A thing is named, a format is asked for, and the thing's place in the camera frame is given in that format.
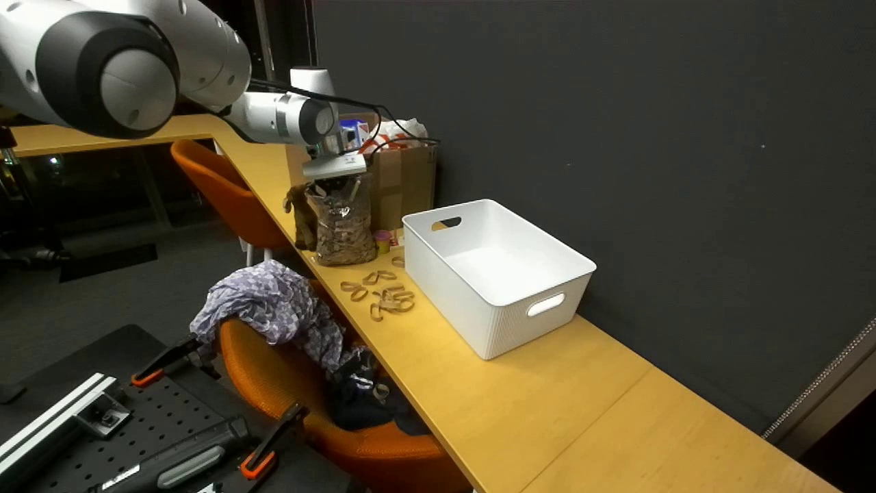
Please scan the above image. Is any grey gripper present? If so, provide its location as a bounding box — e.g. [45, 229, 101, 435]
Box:
[299, 147, 373, 209]

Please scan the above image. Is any brown plush moose toy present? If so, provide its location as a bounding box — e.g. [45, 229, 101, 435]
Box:
[282, 181, 321, 255]

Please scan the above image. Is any brown cardboard box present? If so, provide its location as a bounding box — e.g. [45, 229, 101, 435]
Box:
[282, 133, 442, 236]

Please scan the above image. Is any white orange striped bag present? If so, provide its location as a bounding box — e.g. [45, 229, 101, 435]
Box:
[377, 115, 433, 147]

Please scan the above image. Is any orange chair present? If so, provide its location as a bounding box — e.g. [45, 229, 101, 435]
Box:
[167, 137, 295, 256]
[217, 314, 473, 493]

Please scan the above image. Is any purple patterned cloth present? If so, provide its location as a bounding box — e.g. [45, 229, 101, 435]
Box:
[186, 256, 365, 373]

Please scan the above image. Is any white plastic bin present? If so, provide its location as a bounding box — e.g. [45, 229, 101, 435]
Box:
[401, 198, 600, 361]

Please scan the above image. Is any black garment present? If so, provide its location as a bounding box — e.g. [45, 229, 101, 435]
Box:
[324, 351, 433, 435]

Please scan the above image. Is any black perforated board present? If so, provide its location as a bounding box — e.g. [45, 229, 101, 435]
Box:
[0, 324, 360, 493]

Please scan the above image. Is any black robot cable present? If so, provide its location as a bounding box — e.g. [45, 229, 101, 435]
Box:
[245, 84, 433, 143]

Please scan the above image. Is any orange handled black clamp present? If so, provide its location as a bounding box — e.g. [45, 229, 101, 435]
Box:
[238, 399, 312, 485]
[130, 337, 212, 391]

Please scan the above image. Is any black tool handle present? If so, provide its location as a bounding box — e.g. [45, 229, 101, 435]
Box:
[93, 418, 251, 493]

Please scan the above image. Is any aluminium rail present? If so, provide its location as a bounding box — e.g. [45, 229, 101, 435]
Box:
[0, 370, 121, 477]

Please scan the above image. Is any grey window frame post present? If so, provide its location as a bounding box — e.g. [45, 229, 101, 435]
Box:
[765, 314, 876, 459]

